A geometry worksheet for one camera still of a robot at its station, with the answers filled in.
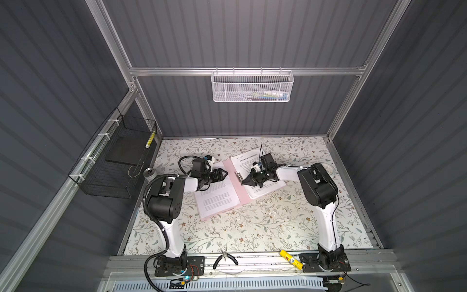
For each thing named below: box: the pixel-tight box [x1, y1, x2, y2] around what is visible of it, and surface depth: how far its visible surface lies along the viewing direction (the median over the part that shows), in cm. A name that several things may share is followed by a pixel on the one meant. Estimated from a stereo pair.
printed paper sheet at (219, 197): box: [194, 159, 241, 220], surface depth 95 cm
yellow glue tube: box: [279, 249, 304, 271], surface depth 75 cm
